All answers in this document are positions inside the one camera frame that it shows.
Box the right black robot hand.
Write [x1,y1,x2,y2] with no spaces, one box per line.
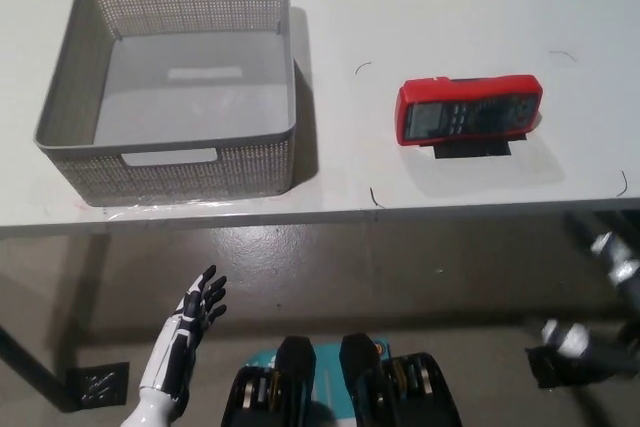
[541,210,640,366]

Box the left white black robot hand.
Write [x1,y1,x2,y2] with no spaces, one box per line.
[138,264,229,395]

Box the red digital multimeter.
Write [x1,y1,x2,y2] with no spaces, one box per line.
[394,73,544,148]

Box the black ribbed robot body block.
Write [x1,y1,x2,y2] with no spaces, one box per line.
[338,332,464,427]
[220,335,319,427]

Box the clear tape strip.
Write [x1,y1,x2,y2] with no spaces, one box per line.
[98,198,242,222]

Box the black metal table leg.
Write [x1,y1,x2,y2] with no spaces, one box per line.
[0,322,70,411]

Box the black tape patch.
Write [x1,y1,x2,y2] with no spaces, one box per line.
[418,137,529,164]

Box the grey perforated plastic basket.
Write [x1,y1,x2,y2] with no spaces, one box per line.
[33,0,299,208]

